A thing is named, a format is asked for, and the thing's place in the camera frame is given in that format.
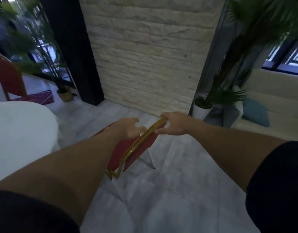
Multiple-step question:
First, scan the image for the pink striped mat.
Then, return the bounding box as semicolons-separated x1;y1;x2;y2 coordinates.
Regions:
11;90;55;105

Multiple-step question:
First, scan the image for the person's black sleeve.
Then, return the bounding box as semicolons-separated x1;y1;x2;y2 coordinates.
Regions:
0;189;80;233
245;141;298;233

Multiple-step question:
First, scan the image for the white sofa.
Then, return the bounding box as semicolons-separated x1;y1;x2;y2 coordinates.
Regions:
231;69;298;144

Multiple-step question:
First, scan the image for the white plant pot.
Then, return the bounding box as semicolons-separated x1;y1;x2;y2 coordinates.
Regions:
192;97;214;121

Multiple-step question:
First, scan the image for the black pillar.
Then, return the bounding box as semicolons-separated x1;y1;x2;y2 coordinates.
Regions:
39;0;105;106

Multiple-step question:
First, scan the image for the tan plant pot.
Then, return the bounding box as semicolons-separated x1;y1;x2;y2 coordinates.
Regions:
56;86;74;103

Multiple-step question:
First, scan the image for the person's black left sleeve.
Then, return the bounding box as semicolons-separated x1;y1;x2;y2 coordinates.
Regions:
0;189;80;233

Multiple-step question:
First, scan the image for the dark window frame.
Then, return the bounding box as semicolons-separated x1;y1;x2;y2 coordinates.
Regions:
261;38;298;77

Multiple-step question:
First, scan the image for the person's black right sleeve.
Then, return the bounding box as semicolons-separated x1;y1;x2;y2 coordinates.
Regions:
245;141;298;233

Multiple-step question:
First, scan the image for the person's right hand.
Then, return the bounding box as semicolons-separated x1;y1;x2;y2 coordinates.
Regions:
154;112;197;136

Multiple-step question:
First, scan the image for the white round table cloth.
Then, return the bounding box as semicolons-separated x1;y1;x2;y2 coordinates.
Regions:
0;101;60;185

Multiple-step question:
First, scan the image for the person's left forearm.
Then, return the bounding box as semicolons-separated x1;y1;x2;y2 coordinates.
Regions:
0;130;119;226

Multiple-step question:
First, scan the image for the person's left hand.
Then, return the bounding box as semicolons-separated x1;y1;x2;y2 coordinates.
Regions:
107;118;147;141

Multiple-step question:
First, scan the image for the tall green palm plant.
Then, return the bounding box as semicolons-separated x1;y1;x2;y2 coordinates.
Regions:
207;0;298;107

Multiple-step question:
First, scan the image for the person's right forearm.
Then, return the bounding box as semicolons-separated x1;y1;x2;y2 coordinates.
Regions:
188;118;287;193

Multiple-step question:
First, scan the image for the teal cushion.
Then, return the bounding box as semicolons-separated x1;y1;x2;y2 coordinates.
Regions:
241;98;270;128

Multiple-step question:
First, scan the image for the grey curtain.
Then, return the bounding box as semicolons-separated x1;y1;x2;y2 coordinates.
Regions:
189;0;246;129

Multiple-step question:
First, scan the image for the red chair with gold frame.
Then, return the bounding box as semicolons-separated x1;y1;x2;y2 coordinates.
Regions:
0;55;28;101
94;117;168;181

